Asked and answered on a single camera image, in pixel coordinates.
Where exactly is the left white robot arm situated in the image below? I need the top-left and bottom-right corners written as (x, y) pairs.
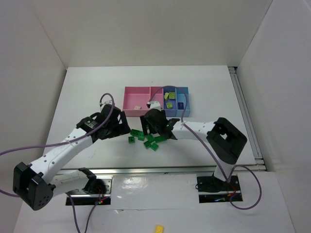
top-left (13, 104), bottom-right (131, 211)

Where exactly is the green lego long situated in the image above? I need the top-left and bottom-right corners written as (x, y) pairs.
top-left (155, 136), bottom-right (167, 143)
top-left (130, 129), bottom-right (144, 137)

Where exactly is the small pink bin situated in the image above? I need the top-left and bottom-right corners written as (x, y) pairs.
top-left (149, 86), bottom-right (164, 110)

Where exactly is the yellow lego brick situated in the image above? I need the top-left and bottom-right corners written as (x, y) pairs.
top-left (155, 225), bottom-right (164, 233)

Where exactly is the aluminium rail right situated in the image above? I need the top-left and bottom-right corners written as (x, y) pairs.
top-left (228, 67), bottom-right (267, 170)

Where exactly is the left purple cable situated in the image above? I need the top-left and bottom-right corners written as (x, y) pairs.
top-left (0, 93), bottom-right (115, 233)

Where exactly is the green lego small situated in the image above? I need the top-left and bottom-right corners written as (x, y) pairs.
top-left (128, 136), bottom-right (135, 144)

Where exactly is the aluminium rail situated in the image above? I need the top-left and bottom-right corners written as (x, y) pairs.
top-left (58, 165), bottom-right (219, 175)
top-left (228, 67), bottom-right (267, 170)

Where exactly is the aluminium rail front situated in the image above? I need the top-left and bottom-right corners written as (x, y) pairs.
top-left (58, 165), bottom-right (219, 175)

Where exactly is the lime lego brick small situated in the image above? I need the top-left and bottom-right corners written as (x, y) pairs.
top-left (166, 102), bottom-right (173, 109)

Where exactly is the lime lego brick front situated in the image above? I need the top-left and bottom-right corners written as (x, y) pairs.
top-left (169, 92), bottom-right (176, 100)

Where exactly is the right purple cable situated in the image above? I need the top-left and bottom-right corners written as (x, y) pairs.
top-left (147, 85), bottom-right (262, 210)

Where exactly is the purple lego brick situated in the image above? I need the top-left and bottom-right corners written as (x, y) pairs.
top-left (177, 102), bottom-right (184, 110)

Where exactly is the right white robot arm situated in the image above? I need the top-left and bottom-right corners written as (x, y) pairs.
top-left (140, 109), bottom-right (247, 182)

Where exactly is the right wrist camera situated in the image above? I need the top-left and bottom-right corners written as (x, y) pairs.
top-left (146, 100), bottom-right (161, 111)

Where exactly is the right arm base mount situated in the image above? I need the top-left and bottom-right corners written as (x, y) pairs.
top-left (195, 173), bottom-right (243, 203)

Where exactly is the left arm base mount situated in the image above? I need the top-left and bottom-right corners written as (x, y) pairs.
top-left (66, 167), bottom-right (112, 206)

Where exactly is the purple cable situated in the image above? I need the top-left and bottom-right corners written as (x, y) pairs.
top-left (147, 85), bottom-right (262, 210)
top-left (0, 93), bottom-right (115, 233)

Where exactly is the large pink bin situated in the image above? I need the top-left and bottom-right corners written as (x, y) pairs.
top-left (122, 86), bottom-right (150, 117)

